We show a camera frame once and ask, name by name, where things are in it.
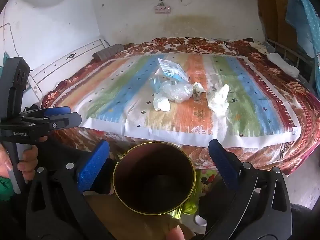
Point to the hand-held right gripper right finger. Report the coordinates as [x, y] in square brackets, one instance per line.
[222, 165]

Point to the small wrapper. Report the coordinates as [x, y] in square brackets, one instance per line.
[197, 91]

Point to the cream printed wrapper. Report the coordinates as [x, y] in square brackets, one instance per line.
[219, 98]

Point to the metal bed rail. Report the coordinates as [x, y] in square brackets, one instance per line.
[276, 44]

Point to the clear plastic cup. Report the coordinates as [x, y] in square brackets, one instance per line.
[176, 92]

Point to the white tissue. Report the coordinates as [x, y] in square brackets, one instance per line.
[162, 104]

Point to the dark bin with gold rim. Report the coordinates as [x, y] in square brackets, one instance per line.
[155, 180]

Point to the brown floral blanket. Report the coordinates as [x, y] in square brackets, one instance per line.
[282, 87]

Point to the light blue hanging cloth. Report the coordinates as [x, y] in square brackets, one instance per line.
[295, 17]

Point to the blue dotted cloth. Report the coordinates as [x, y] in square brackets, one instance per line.
[312, 17]

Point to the person's left hand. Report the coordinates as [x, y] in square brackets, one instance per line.
[28, 162]

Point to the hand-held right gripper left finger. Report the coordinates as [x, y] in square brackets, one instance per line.
[92, 166]

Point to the light blue wrapper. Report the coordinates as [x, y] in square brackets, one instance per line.
[155, 85]

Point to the white wrapper with red patch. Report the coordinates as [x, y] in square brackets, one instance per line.
[172, 70]

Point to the colourful cartoon bag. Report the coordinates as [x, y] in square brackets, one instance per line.
[202, 180]

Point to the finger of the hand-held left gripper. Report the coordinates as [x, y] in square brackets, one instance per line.
[58, 110]
[62, 122]

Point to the white rolled cloth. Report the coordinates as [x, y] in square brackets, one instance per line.
[282, 63]

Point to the cream cloth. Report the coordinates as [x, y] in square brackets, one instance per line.
[258, 47]

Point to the striped colourful mat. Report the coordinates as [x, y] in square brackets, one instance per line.
[120, 100]

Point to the white power strip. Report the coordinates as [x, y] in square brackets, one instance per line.
[162, 10]

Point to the white headboard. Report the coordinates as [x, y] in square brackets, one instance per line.
[62, 62]

